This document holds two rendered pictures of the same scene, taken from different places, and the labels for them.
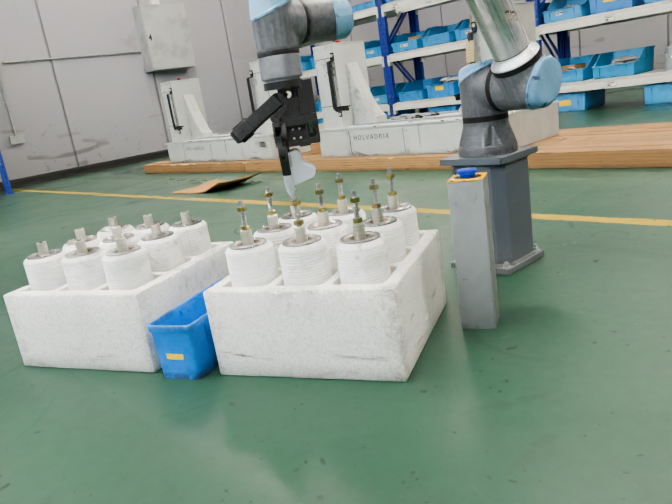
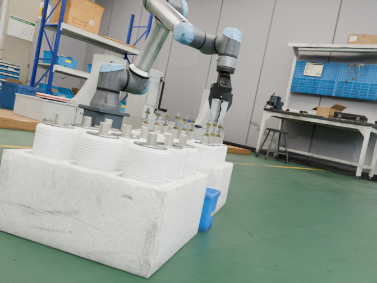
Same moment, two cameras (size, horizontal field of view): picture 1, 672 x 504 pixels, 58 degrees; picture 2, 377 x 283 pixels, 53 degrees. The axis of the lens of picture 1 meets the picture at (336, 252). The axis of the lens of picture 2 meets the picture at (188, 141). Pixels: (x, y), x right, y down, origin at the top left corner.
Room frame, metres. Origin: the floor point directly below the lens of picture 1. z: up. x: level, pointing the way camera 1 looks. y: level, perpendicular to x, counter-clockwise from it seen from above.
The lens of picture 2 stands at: (1.43, 1.50, 0.32)
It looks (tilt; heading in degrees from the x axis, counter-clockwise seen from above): 3 degrees down; 261
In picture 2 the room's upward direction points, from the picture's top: 11 degrees clockwise
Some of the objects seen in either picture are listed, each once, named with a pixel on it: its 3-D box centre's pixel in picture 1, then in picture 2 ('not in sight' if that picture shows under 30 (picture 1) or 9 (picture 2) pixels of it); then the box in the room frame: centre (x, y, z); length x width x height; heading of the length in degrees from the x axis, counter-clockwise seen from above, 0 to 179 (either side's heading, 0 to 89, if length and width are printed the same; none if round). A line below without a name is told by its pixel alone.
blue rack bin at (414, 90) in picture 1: (422, 89); not in sight; (7.14, -1.27, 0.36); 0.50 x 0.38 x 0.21; 132
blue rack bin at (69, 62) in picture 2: not in sight; (59, 60); (2.82, -5.09, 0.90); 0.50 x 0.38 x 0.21; 133
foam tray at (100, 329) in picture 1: (134, 300); (114, 197); (1.45, 0.52, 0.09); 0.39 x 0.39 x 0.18; 66
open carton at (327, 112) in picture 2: not in sight; (328, 112); (-1.39, -3.88, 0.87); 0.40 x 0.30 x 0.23; 118
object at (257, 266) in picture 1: (256, 287); (199, 169); (1.17, 0.17, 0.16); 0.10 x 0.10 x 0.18
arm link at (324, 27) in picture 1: (316, 21); (209, 43); (1.20, -0.03, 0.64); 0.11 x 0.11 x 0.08; 32
